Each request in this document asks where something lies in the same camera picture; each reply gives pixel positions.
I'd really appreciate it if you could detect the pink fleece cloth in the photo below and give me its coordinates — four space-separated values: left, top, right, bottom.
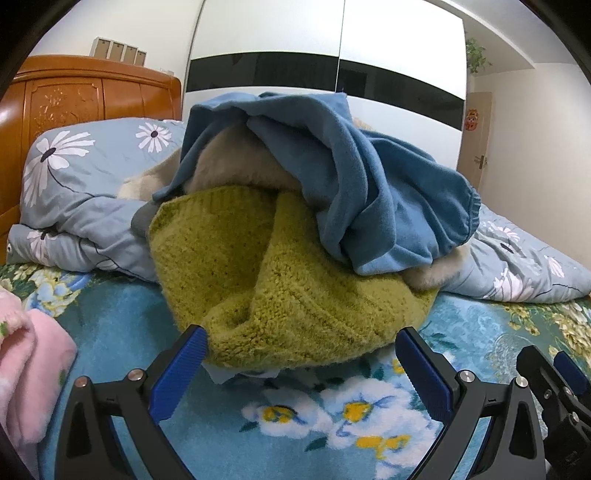
0 284 78 446

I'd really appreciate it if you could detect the white wardrobe with black band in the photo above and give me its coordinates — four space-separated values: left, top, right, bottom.
184 0 467 174

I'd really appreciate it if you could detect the white cloth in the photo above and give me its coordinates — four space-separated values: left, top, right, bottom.
202 360 283 385

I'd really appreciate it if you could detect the green hanging plant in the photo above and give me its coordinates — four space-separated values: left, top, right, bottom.
465 37 493 75

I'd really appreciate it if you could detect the grey garment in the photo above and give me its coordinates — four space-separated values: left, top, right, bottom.
131 200 160 239

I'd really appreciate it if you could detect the teal floral bed blanket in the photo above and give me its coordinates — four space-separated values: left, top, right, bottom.
0 263 591 480

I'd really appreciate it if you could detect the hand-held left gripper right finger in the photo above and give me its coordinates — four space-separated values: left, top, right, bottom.
394 327 548 480

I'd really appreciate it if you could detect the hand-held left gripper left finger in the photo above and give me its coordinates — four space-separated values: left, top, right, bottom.
59 324 208 480

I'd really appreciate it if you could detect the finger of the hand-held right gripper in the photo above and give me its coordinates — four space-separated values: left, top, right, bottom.
553 351 591 398
516 346 575 418

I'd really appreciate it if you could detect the green knit sweater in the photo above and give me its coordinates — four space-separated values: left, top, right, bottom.
148 185 439 373

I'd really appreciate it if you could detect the beige fleece garment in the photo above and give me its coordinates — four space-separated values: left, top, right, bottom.
117 121 472 291

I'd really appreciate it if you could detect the blue fleece garment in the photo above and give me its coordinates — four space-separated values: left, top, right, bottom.
152 91 476 277

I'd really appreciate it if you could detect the beige door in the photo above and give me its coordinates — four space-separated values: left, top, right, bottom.
457 91 494 195

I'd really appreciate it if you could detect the light blue floral quilt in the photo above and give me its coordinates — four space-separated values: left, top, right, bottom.
7 117 591 304

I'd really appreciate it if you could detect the wooden headboard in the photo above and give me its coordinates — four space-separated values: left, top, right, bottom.
0 55 184 266

